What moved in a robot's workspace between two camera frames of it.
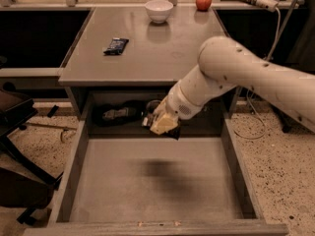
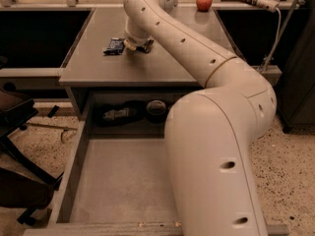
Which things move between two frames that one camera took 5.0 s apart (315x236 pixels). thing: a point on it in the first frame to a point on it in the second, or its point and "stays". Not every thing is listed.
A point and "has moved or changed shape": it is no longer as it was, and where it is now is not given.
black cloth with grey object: x=112 y=114 stays
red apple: x=203 y=1 stays
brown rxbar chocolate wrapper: x=173 y=133 has moved or changed shape
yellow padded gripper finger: x=163 y=123 to x=129 y=45
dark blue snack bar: x=116 y=46 stays
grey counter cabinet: x=126 y=60 stays
